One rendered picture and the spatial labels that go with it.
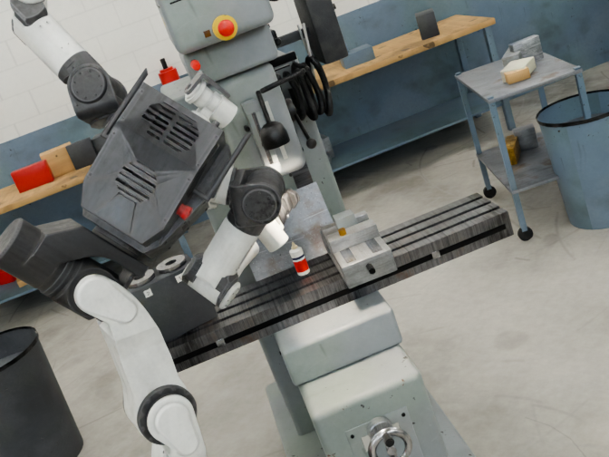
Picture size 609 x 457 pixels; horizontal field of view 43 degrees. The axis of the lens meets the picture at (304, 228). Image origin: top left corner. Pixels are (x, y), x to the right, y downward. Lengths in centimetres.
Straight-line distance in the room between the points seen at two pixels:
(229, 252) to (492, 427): 163
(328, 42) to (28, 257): 120
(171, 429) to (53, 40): 92
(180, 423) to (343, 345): 58
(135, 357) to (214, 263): 28
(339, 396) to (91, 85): 103
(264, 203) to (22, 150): 497
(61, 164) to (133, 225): 442
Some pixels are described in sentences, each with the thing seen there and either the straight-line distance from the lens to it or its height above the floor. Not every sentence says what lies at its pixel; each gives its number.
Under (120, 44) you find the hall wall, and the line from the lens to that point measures 641.
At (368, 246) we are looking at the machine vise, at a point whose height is 104.
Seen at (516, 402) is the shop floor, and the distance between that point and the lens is 324.
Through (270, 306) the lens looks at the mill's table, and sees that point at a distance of 229.
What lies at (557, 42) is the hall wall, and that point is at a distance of 731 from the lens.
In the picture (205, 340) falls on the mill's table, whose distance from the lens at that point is 230.
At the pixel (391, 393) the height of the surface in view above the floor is 74.
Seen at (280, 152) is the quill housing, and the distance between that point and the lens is 218.
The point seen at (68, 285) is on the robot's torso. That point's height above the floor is 140.
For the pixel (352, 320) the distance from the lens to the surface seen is 222.
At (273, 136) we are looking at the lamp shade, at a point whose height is 147.
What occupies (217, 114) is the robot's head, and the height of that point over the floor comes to 159.
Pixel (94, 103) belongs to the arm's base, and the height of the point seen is 172.
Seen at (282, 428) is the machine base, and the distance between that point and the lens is 317.
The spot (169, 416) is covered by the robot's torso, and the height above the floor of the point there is 103.
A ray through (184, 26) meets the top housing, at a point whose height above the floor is 179.
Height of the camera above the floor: 191
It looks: 20 degrees down
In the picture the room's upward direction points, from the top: 20 degrees counter-clockwise
